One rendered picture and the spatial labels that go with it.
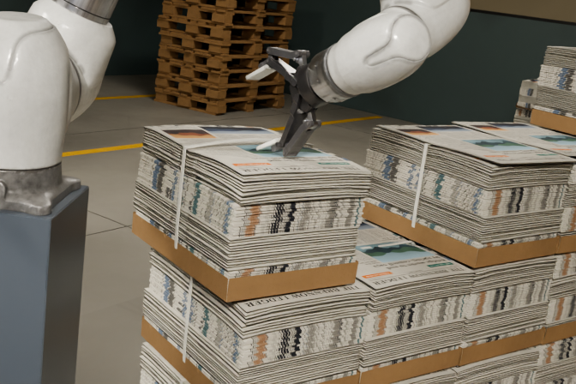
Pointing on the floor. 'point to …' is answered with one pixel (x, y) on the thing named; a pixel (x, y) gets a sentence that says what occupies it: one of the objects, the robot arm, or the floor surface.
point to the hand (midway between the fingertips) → (261, 111)
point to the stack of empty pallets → (220, 42)
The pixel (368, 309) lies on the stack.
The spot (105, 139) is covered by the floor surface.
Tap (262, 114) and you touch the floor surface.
